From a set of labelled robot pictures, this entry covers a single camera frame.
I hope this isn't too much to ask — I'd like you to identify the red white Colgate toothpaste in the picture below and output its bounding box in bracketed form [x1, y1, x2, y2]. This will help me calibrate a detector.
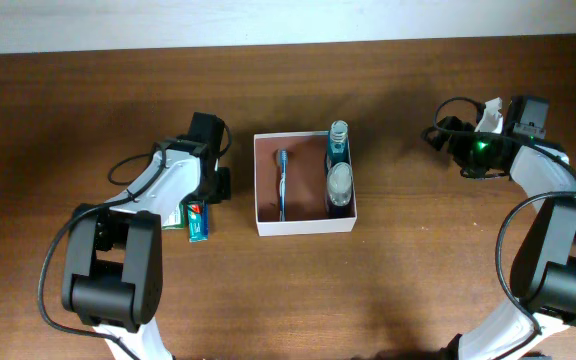
[186, 202, 208, 243]

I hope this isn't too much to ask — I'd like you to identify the white green soap packet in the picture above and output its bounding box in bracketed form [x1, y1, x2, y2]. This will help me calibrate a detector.
[162, 203, 187, 230]

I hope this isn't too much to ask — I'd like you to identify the blue green toothbrush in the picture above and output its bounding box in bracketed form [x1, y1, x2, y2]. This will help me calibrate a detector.
[277, 149, 288, 222]

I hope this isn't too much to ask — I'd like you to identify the dark blue soap bottle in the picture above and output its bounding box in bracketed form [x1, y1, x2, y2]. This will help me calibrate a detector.
[326, 162, 353, 218]

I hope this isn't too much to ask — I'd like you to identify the teal Listerine mouthwash bottle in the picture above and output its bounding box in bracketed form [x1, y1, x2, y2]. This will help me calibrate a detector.
[325, 120, 349, 172]

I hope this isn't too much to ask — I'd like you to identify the blue disposable razor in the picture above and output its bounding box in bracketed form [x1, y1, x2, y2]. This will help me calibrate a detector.
[202, 202, 209, 239]

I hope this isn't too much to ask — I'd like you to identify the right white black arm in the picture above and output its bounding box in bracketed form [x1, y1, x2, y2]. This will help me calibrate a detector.
[421, 95, 576, 360]

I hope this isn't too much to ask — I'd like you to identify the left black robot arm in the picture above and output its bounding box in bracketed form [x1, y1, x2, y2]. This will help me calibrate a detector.
[61, 112, 232, 359]

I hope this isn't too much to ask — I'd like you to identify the white square cardboard box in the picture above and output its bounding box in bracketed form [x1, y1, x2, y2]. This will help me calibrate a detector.
[253, 131, 357, 237]

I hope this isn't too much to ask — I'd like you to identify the left black cable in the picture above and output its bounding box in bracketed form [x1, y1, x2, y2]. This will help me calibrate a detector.
[36, 122, 233, 360]

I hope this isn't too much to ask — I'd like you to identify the black cable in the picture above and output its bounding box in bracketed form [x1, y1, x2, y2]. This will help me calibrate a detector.
[432, 96, 576, 336]
[36, 122, 233, 360]

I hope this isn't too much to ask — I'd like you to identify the right black cable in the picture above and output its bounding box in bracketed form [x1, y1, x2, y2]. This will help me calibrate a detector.
[432, 96, 576, 336]

